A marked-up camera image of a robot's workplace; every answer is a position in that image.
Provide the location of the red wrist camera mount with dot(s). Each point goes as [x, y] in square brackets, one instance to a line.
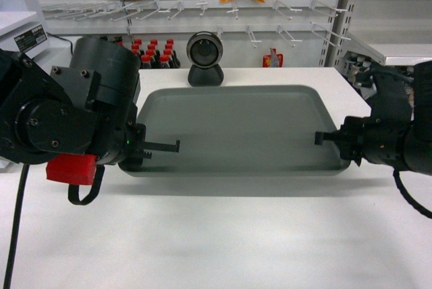
[72, 169]

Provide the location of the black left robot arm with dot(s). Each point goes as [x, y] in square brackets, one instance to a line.
[43, 113]

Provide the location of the white checkout table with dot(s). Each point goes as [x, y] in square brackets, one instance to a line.
[322, 230]

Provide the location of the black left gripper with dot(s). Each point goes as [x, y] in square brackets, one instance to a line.
[117, 135]

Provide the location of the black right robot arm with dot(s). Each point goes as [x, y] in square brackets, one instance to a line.
[396, 133]

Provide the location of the white weighing scale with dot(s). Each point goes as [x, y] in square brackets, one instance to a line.
[23, 31]

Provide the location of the black round webcam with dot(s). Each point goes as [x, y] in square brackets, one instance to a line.
[205, 50]

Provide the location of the grey rectangular serving tray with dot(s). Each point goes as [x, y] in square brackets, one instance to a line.
[237, 131]

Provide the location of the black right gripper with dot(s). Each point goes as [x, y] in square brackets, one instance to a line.
[351, 143]

